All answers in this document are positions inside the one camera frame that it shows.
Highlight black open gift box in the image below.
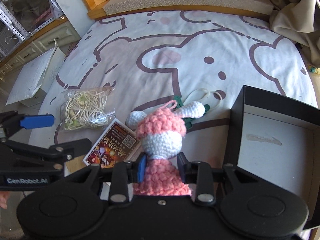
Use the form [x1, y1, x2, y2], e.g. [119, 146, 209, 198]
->
[224, 86, 319, 217]

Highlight yellow green small item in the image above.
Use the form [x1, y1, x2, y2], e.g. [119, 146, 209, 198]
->
[308, 65, 320, 75]

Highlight cream drawer cabinet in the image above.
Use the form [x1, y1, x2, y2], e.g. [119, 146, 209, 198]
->
[1, 16, 80, 77]

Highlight person's hand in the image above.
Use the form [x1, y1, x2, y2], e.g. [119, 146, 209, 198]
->
[0, 191, 10, 209]

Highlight green clothes pegs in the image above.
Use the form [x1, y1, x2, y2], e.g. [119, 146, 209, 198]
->
[174, 95, 210, 130]

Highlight colourful card box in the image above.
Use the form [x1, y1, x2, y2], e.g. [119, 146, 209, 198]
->
[82, 119, 139, 168]

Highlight bag of cream beaded cords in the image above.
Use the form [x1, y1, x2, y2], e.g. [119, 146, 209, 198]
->
[60, 86, 116, 131]

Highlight cartoon bear bed sheet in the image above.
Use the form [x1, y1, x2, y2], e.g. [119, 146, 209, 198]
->
[40, 11, 317, 165]

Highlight wooden bay window seat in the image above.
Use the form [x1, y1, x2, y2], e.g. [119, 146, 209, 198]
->
[84, 0, 270, 21]

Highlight beige curtain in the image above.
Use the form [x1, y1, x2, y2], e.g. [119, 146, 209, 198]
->
[270, 0, 319, 68]

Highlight pink white crochet bunny doll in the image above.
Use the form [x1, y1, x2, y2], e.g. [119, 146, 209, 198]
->
[126, 100, 206, 196]

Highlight white paper bag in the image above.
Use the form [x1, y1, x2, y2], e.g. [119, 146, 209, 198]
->
[6, 47, 65, 107]

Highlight white perforated metal rack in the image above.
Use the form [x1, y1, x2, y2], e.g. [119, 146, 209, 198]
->
[1, 0, 63, 60]

